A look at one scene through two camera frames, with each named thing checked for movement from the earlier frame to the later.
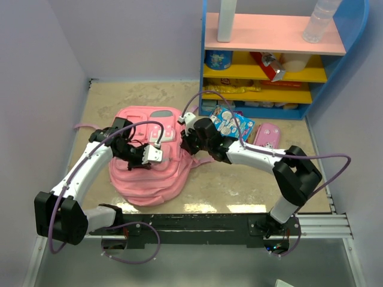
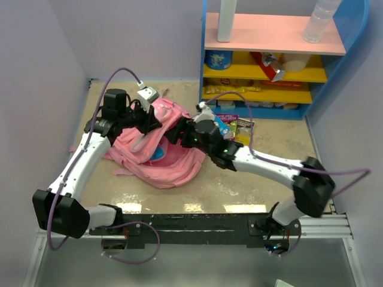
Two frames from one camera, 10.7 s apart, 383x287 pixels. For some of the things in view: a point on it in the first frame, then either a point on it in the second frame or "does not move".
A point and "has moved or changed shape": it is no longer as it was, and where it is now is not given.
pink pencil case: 268,135 has moved or changed shape
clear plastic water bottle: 320,20 does not move
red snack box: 274,72 does not move
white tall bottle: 227,9 does not move
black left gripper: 138,164 -> 150,121
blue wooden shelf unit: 269,70 does not move
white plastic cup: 295,62 does not move
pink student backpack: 142,185 has moved or changed shape
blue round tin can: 219,60 does not move
